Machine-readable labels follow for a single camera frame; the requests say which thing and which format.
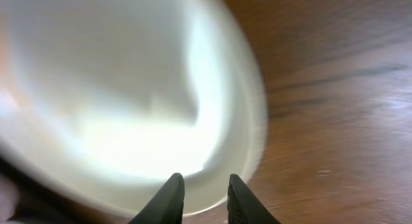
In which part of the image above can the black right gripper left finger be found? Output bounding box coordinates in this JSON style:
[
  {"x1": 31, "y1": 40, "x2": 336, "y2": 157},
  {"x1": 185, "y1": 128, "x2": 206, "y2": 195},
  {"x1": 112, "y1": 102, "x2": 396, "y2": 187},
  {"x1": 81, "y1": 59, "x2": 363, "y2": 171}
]
[{"x1": 128, "y1": 173, "x2": 185, "y2": 224}]

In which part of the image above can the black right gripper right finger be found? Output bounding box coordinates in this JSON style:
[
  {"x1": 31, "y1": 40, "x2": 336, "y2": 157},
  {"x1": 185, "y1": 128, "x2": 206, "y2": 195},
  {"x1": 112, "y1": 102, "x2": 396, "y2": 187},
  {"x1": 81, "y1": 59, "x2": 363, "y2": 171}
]
[{"x1": 227, "y1": 174, "x2": 281, "y2": 224}]

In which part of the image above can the white plate with sauce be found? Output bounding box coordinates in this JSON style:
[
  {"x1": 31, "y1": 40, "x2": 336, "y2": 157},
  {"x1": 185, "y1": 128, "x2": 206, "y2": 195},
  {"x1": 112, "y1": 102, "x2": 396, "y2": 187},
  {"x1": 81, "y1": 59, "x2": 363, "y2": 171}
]
[{"x1": 1, "y1": 0, "x2": 267, "y2": 218}]

